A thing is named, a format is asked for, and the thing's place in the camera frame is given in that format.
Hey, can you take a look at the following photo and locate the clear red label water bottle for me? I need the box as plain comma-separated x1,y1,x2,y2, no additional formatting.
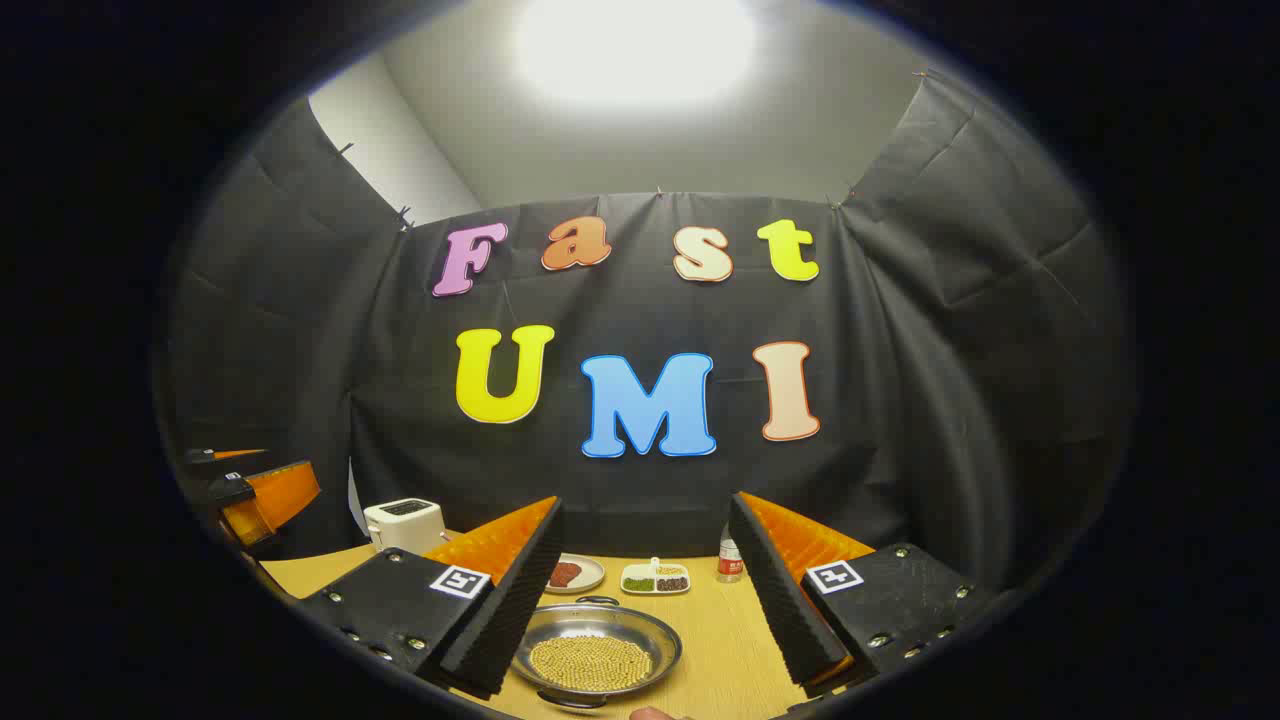
716,522,746,585

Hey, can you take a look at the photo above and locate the black backdrop cloth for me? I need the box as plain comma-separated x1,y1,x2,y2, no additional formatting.
160,70,1136,601

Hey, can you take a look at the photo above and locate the pile of soybeans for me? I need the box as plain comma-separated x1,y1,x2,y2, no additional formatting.
528,635,654,693

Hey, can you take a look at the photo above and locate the white toaster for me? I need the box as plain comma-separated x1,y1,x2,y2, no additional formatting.
362,497,448,556

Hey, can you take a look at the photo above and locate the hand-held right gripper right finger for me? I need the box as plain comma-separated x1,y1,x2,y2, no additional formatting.
728,490,1001,701

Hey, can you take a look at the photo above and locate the white divided dish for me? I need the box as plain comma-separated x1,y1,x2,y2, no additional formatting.
620,557,691,597

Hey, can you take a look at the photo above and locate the stainless steel pot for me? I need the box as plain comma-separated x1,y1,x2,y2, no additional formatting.
510,596,684,711

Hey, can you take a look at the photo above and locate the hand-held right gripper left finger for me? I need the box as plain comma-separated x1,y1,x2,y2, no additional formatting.
290,495,566,701

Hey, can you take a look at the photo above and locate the bright ceiling light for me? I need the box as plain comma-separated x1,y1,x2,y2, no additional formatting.
515,0,756,106

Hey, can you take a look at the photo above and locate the round white plate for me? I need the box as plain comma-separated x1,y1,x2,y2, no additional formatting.
548,553,606,595

